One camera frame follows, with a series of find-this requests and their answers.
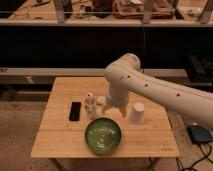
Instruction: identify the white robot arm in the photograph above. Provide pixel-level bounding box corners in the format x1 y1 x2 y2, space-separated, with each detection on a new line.
104 53 213 129

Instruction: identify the green ceramic bowl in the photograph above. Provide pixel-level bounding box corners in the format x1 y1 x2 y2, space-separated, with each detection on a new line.
84 118 122 155

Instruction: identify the black box on floor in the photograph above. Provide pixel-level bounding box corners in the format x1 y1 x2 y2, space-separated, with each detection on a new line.
187 125 213 144

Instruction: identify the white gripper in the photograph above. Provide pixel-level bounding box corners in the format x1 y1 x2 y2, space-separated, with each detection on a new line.
101 94 129 118

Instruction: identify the small white figurine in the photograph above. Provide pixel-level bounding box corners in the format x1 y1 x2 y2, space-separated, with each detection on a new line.
84 92 96 120

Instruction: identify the black smartphone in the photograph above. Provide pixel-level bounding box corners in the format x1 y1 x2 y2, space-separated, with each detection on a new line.
69 102 81 121

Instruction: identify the white rectangular sponge block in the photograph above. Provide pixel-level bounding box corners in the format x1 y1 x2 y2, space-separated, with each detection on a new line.
96 96 105 106

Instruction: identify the black floor cable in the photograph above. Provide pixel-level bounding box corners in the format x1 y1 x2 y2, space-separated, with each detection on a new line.
175 142 212 171

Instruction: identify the wooden table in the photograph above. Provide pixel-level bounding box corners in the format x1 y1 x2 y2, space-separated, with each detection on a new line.
31 77 179 160

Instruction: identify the white paper cup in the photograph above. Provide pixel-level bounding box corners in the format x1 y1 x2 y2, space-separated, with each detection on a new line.
129 102 145 124

